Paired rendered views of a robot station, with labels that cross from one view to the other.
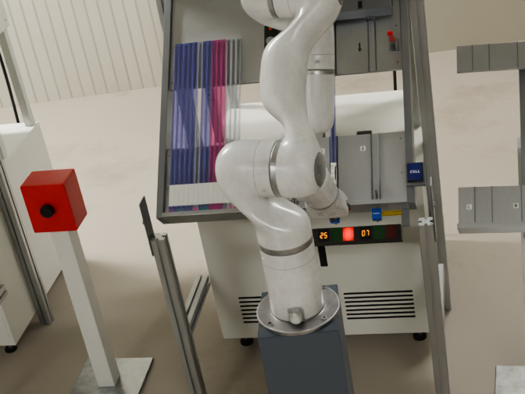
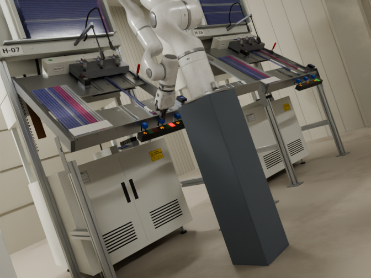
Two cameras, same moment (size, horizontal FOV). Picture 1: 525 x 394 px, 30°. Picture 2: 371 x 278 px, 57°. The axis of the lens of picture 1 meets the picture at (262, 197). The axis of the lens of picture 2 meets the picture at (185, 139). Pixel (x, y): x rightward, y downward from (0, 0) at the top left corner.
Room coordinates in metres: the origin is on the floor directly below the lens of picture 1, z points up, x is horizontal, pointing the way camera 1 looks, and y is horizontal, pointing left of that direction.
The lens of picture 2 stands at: (1.08, 1.20, 0.57)
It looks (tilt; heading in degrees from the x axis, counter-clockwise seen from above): 0 degrees down; 307
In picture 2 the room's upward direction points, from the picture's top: 19 degrees counter-clockwise
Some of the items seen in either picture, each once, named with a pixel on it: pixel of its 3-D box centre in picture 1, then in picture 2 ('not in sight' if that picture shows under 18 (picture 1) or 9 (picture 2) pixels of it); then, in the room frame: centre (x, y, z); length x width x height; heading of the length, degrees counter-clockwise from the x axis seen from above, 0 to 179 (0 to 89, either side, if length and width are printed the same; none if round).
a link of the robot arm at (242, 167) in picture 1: (262, 192); (175, 30); (1.84, 0.00, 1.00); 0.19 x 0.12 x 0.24; 65
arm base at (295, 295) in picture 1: (292, 276); (199, 76); (1.83, -0.03, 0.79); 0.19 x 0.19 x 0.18
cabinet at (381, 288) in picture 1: (327, 218); (110, 206); (2.88, -0.20, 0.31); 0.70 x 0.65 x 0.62; 75
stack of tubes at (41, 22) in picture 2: not in sight; (63, 19); (2.75, -0.23, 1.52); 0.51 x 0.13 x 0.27; 75
